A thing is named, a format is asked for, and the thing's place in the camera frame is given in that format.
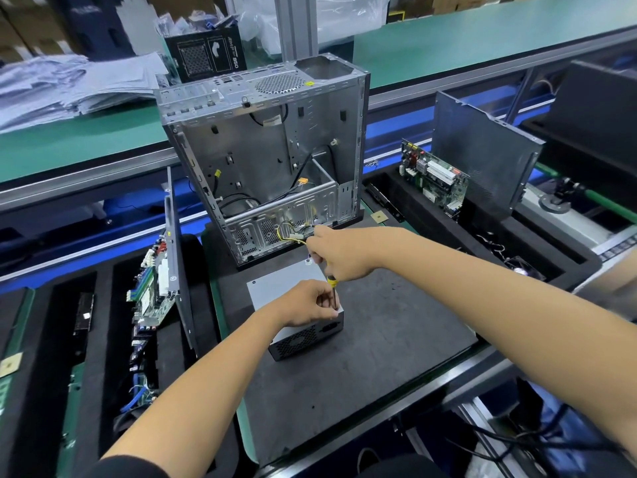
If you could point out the black foam work mat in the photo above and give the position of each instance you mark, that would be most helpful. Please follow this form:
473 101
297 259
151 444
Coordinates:
408 343

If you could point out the person's left forearm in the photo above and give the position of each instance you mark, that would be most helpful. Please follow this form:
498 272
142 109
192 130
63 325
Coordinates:
184 403

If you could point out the person's black clothing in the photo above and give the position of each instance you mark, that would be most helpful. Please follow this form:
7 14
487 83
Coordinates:
124 468

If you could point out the long green memory strip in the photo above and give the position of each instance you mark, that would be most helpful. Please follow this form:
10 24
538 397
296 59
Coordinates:
15 343
72 423

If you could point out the silver power supply unit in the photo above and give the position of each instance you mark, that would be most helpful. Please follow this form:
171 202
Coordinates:
307 338

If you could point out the green motherboard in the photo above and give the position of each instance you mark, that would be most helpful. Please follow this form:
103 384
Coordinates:
151 285

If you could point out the silver metal computer case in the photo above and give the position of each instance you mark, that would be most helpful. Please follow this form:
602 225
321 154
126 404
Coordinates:
259 144

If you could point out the clear plastic bag pile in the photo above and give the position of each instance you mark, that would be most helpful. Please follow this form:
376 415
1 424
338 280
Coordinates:
328 17

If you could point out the person's right forearm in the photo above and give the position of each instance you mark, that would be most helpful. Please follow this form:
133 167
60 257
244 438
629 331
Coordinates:
518 323

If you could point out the grey metal conveyor rail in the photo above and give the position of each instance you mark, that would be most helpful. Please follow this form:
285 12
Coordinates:
90 182

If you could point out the green board with white parts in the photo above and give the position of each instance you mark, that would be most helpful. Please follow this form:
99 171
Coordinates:
434 177

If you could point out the person's right hand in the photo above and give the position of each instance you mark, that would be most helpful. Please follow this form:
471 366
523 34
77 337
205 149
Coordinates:
343 252

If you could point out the grey power supply unit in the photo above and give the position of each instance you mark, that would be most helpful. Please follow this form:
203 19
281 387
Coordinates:
274 283

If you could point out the green conveyor belt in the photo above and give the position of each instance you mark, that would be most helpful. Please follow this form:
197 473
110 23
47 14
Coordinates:
90 139

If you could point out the black foam tray with slots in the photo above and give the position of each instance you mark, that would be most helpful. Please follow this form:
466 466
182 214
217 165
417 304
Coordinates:
60 393

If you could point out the large black metal panel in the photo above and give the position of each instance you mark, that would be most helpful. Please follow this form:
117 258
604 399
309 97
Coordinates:
488 154

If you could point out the dark grey case side panel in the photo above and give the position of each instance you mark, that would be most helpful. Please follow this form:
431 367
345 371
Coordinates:
179 264

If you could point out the grey metal post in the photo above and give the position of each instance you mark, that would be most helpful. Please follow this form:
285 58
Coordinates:
296 25

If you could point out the person's left hand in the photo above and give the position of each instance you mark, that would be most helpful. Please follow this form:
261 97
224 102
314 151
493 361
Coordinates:
307 303

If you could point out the stack of grey paper sheets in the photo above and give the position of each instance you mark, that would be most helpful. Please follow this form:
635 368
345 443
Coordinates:
75 84

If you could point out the black foam tray with recess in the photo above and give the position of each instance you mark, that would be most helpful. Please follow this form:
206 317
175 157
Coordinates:
488 249

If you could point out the small beige square chip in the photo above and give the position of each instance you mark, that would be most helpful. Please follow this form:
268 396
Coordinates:
379 217
9 364

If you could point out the stack of brown cardboard boxes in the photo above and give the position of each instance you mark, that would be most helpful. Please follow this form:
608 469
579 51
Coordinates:
30 25

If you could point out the grey round metal part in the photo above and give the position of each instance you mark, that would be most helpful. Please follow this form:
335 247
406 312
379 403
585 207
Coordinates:
554 204

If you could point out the black cardboard box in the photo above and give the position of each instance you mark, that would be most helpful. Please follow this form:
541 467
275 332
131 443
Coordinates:
204 52

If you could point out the small black rectangular component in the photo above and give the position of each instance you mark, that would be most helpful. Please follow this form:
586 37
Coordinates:
83 311

